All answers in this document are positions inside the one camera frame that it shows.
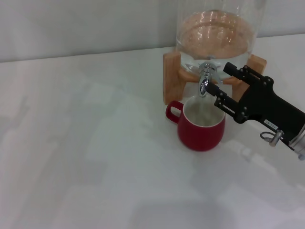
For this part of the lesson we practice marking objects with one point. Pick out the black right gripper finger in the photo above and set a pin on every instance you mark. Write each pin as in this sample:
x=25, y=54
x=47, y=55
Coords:
x=228, y=105
x=247, y=74

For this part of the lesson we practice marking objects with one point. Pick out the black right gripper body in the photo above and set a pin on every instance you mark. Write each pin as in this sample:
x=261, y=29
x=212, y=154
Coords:
x=267, y=105

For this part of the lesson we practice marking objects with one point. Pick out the chrome faucet tap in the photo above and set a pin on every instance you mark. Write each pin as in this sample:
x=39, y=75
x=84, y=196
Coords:
x=203, y=81

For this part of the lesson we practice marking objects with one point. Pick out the red ceramic cup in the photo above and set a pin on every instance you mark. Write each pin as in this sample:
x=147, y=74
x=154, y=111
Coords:
x=202, y=138

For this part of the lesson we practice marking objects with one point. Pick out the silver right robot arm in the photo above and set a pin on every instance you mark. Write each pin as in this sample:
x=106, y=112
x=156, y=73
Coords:
x=299, y=145

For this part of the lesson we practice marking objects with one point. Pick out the glass water dispenser jar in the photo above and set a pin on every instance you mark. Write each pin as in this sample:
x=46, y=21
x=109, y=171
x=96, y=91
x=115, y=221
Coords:
x=214, y=35

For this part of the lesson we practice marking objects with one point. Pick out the wooden dispenser stand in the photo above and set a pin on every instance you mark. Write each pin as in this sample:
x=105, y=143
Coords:
x=170, y=78

